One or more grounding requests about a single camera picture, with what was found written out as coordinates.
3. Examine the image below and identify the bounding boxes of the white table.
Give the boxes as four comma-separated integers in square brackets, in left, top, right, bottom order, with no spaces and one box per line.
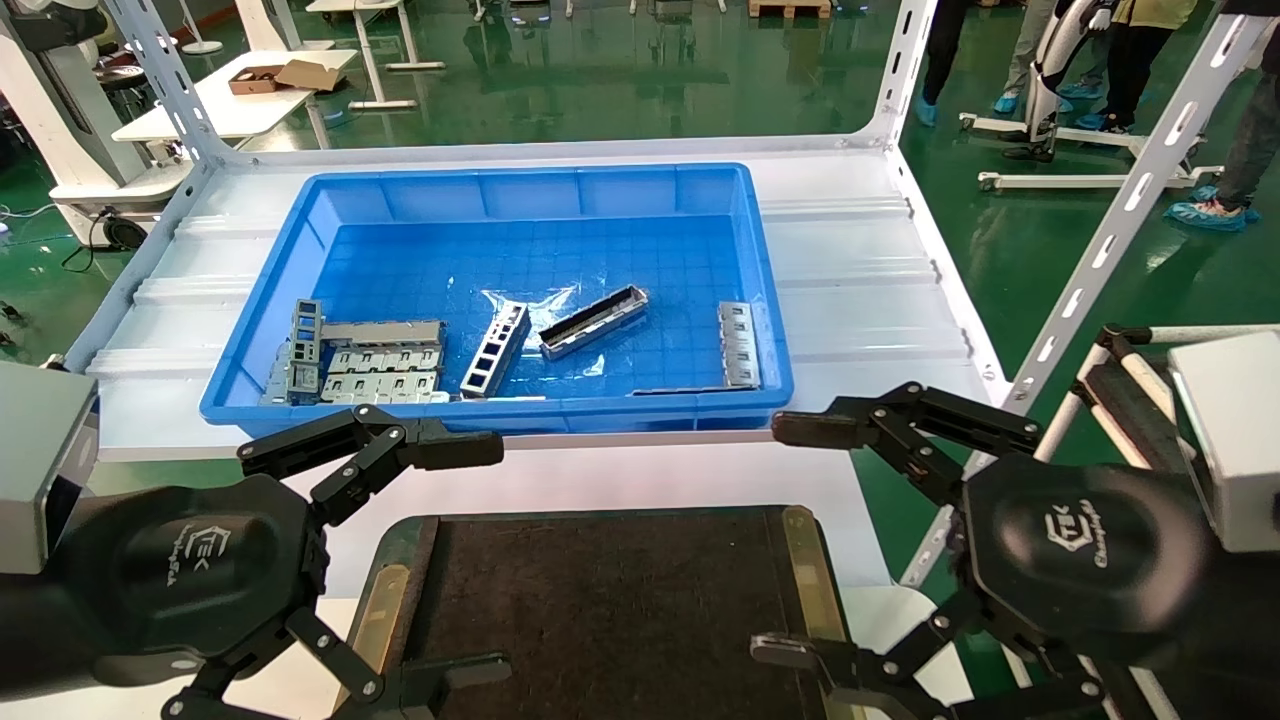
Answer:
[110,48,361,146]
[305,0,446,111]

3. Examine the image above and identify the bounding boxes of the white round base stand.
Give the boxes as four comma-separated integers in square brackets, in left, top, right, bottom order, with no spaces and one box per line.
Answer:
[178,0,225,56]

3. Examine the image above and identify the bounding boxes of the person in black trousers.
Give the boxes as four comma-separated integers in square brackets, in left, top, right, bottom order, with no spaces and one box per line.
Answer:
[915,0,976,128]

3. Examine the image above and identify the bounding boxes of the person in yellow top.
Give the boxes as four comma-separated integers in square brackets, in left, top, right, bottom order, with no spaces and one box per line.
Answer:
[1075,0,1201,133]

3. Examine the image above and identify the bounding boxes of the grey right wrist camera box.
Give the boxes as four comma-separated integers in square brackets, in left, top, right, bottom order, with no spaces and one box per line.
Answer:
[1168,332,1280,553]

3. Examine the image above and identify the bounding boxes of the white slotted metal shelf rack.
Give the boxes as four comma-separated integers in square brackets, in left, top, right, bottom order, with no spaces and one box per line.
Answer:
[65,0,1251,591]

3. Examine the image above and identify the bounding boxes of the white floor stand frame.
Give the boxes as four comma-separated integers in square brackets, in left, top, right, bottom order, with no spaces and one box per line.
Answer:
[958,112,1226,193]

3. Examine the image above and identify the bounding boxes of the black container with brass handles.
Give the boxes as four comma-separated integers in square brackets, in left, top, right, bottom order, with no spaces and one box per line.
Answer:
[335,505,861,720]

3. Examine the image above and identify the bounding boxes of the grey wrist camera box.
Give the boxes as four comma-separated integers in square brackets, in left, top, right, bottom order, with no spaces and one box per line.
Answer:
[1168,332,1280,553]
[0,360,101,576]

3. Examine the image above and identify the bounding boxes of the person in dark grey trousers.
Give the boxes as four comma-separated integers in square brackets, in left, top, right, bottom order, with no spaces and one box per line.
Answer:
[1165,60,1280,233]

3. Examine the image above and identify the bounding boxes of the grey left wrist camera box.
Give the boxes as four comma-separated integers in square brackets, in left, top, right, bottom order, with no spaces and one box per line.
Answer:
[0,360,101,576]

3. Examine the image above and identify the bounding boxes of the white black humanoid robot leg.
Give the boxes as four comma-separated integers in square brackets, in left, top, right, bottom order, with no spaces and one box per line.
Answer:
[1003,0,1116,163]

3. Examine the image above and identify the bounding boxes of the metal ladder frame part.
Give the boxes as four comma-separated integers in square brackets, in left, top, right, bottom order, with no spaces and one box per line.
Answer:
[288,298,325,401]
[458,302,532,401]

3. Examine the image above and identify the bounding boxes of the white tube stand black pads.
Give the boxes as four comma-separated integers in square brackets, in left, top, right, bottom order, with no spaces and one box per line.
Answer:
[1030,322,1280,720]

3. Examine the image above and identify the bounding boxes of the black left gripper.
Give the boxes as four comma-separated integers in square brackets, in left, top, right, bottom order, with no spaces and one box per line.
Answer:
[55,405,513,720]

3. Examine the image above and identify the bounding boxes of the blue plastic bin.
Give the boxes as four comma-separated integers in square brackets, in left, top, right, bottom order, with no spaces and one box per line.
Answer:
[198,163,796,436]

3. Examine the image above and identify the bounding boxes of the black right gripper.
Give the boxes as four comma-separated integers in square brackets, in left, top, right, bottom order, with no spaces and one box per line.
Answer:
[750,382,1216,720]

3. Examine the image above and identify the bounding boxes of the long metal channel part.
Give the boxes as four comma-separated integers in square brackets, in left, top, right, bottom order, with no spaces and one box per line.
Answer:
[538,285,650,361]

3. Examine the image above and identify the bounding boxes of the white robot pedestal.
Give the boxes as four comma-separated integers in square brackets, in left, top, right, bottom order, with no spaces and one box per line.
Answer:
[0,0,196,246]

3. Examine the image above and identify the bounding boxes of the metal bracket with square cutouts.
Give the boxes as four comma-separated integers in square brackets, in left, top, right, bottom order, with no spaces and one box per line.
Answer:
[325,345,444,376]
[318,370,451,405]
[717,301,763,390]

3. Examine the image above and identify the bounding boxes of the brown cardboard sheet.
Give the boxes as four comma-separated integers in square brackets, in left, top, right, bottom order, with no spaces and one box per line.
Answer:
[275,58,346,93]

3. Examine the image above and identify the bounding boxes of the open brown cardboard box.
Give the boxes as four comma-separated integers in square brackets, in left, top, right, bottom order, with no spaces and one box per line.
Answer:
[228,65,291,96]

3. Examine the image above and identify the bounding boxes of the clear plastic film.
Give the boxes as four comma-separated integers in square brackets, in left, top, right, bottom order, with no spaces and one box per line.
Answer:
[480,285,606,379]

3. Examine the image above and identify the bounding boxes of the plain grey metal cover part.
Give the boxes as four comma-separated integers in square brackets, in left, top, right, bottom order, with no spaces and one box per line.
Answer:
[320,320,446,348]

